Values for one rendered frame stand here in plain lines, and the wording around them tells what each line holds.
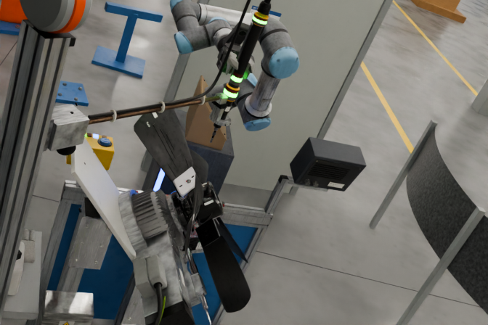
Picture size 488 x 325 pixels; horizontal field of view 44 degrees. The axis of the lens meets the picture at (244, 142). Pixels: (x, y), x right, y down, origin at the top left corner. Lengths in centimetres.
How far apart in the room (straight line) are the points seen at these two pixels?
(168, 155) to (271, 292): 193
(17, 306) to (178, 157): 65
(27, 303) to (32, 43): 94
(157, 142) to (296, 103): 239
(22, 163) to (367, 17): 301
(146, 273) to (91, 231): 25
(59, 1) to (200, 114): 152
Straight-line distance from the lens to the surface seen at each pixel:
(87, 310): 202
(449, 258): 364
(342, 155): 259
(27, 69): 130
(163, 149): 189
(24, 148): 137
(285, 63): 225
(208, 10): 216
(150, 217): 191
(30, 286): 202
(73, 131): 143
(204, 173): 216
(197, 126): 264
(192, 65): 385
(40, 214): 363
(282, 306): 364
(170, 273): 178
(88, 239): 190
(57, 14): 119
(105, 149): 231
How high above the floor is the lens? 230
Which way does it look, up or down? 27 degrees down
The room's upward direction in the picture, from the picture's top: 23 degrees clockwise
